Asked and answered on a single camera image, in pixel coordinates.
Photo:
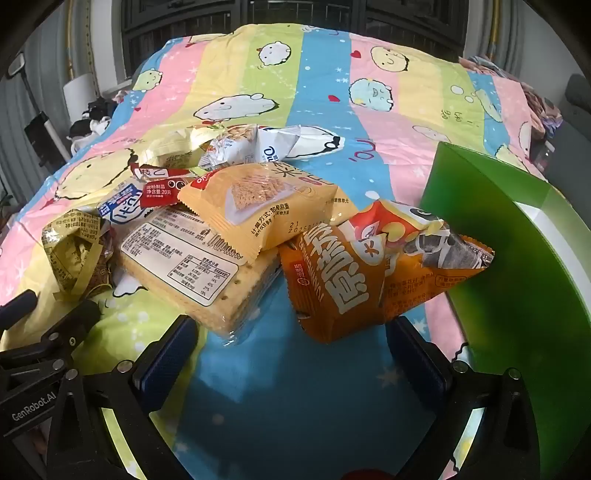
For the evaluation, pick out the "small nut print snack packet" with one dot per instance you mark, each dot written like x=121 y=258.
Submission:
x=231 y=143

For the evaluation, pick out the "red bubble tea packet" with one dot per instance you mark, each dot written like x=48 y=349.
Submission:
x=161 y=187

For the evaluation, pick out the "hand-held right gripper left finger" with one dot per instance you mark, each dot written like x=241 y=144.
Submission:
x=168 y=357

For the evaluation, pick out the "white crumpled snack packet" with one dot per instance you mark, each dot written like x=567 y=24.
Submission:
x=281 y=143

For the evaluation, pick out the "grey chair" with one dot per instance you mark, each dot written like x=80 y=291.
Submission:
x=572 y=120

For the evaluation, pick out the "brown orange seed packet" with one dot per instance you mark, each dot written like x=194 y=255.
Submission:
x=332 y=286

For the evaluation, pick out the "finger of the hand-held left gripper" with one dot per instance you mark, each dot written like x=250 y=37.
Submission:
x=69 y=327
x=18 y=307

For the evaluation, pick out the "gold crumpled snack packet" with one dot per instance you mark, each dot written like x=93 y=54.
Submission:
x=69 y=254

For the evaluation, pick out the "green cardboard box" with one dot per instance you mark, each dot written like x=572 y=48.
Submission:
x=508 y=286

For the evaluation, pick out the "striped cartoon printed blanket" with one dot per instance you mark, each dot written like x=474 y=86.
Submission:
x=277 y=83

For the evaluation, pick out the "pale yellow snack packet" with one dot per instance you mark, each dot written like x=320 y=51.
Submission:
x=171 y=147

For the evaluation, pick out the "blue white snack packet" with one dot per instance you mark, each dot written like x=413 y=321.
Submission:
x=121 y=204

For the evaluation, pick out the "clear cracker pack white label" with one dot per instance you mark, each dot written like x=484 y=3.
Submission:
x=184 y=265

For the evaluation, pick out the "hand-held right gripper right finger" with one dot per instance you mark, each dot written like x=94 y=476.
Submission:
x=418 y=364

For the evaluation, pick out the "yellow cracker packet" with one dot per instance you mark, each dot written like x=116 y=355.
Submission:
x=240 y=207

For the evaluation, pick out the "dark clothes pile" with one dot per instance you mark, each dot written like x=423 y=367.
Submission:
x=92 y=121

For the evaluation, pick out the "orange seaweed print snack packet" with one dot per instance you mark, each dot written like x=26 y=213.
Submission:
x=429 y=258

